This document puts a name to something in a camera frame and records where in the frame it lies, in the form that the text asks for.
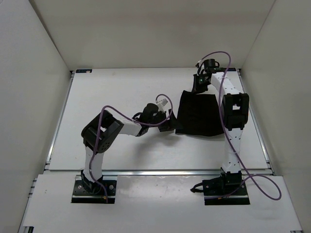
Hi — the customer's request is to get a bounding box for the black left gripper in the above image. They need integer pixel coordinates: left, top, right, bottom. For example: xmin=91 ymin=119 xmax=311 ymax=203
xmin=148 ymin=108 xmax=182 ymax=132

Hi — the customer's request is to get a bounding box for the black skirt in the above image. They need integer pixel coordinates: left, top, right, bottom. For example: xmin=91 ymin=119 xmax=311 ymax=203
xmin=175 ymin=90 xmax=224 ymax=137

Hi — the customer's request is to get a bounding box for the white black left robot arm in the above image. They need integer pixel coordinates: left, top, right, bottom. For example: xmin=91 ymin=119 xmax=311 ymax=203
xmin=81 ymin=103 xmax=182 ymax=196

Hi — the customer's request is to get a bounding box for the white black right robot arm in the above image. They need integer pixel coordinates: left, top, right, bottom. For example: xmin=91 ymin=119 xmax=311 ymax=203
xmin=192 ymin=59 xmax=249 ymax=200

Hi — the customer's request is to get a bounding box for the left blue corner label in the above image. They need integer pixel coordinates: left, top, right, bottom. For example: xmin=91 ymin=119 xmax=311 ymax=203
xmin=75 ymin=69 xmax=92 ymax=73

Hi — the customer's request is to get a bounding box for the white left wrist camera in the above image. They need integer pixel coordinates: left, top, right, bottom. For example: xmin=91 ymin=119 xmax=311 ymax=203
xmin=156 ymin=99 xmax=168 ymax=113

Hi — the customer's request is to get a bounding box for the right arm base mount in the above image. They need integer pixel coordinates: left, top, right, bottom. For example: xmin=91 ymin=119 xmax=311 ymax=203
xmin=190 ymin=176 xmax=250 ymax=206

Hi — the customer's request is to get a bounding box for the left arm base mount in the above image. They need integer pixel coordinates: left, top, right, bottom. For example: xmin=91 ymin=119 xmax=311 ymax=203
xmin=71 ymin=175 xmax=119 ymax=204

